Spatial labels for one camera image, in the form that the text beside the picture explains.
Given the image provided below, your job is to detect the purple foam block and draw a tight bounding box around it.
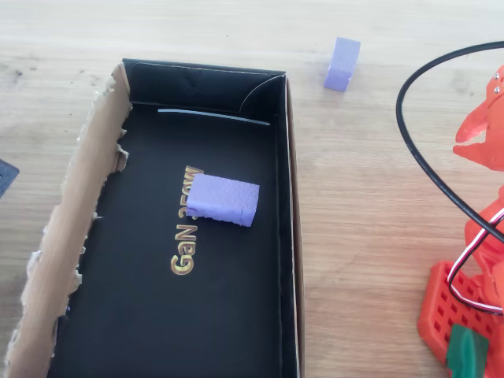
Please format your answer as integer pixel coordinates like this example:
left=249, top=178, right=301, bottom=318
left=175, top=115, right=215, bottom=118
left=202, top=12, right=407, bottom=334
left=185, top=172, right=261, bottom=228
left=323, top=36, right=361, bottom=94

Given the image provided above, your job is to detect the black cardboard box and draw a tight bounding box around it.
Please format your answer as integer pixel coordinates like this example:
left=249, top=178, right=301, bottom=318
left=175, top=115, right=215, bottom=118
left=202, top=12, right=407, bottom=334
left=3, top=57, right=306, bottom=378

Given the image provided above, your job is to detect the green table clamp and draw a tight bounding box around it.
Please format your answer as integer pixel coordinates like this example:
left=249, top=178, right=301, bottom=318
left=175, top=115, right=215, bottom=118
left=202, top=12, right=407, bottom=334
left=446, top=324, right=491, bottom=378

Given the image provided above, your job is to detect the dark blue object at edge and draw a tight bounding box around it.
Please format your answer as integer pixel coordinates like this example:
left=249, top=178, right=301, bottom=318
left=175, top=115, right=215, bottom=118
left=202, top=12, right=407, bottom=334
left=0, top=158, right=20, bottom=199

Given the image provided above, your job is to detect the orange camera mount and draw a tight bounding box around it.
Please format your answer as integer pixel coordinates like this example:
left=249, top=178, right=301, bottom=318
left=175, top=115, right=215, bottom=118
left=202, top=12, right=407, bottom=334
left=484, top=65, right=504, bottom=115

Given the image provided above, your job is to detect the black camera cable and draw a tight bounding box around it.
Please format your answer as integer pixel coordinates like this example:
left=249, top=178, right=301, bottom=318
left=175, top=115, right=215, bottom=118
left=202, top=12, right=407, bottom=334
left=395, top=40, right=504, bottom=243

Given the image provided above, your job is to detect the red white servo wire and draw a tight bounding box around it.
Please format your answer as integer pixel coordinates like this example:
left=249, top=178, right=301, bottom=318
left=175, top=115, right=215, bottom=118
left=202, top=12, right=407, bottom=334
left=446, top=208, right=504, bottom=316

